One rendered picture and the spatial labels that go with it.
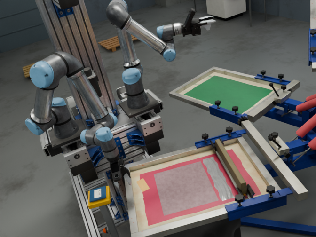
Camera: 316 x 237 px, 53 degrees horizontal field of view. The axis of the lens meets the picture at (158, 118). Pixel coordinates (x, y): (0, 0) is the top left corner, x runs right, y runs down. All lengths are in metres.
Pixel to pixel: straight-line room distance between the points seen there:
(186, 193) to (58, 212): 1.93
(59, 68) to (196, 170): 0.97
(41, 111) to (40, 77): 0.28
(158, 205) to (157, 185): 0.16
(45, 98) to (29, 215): 2.12
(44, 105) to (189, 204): 0.92
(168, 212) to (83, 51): 1.08
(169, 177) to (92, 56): 0.89
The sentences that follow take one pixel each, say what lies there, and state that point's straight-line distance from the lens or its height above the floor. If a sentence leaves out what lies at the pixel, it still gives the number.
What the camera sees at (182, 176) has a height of 0.96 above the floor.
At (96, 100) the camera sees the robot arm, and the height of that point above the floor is 1.53.
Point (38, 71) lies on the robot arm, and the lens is 1.55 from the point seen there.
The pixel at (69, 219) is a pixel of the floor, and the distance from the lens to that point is 3.34.
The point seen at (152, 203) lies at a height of 0.95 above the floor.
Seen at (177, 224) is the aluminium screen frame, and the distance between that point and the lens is 1.63.
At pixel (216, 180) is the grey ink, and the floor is 0.96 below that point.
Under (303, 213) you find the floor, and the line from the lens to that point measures 2.96.
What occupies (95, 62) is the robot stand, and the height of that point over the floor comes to 1.58.
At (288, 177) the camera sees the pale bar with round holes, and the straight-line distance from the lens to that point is 1.73.
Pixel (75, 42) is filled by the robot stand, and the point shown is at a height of 1.73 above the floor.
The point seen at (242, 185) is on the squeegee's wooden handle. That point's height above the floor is 1.05.
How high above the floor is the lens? 2.23
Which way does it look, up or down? 31 degrees down
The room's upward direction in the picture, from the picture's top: 14 degrees counter-clockwise
